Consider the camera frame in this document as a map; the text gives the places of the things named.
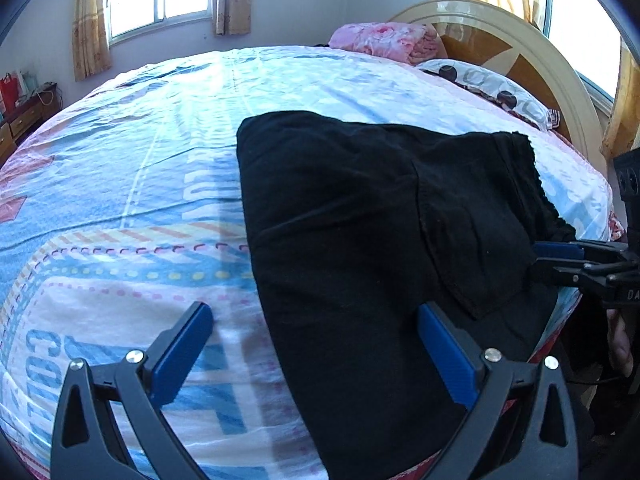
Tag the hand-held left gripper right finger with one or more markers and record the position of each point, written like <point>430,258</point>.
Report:
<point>447,355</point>

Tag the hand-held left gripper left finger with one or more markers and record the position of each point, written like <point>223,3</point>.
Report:
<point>185,355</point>

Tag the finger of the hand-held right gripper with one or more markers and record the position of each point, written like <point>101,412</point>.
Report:
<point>575,274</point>
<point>560,249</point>

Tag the black pants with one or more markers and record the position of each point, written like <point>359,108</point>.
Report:
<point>350,220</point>

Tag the person's right hand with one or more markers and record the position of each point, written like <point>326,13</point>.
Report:
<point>620,340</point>

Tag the wooden bed headboard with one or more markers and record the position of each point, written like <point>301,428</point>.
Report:
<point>550,60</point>

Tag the bed with printed sheet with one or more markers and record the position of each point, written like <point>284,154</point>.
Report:
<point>150,185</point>

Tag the patterned pillow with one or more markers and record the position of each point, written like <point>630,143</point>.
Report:
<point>490,85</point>

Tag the large window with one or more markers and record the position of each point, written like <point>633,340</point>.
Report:
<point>580,20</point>

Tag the pink folded blanket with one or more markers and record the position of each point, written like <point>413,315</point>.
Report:
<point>385,40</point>

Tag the wooden dresser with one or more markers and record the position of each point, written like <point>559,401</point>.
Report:
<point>25,120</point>

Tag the red bag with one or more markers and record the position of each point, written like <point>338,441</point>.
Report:
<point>9,95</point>

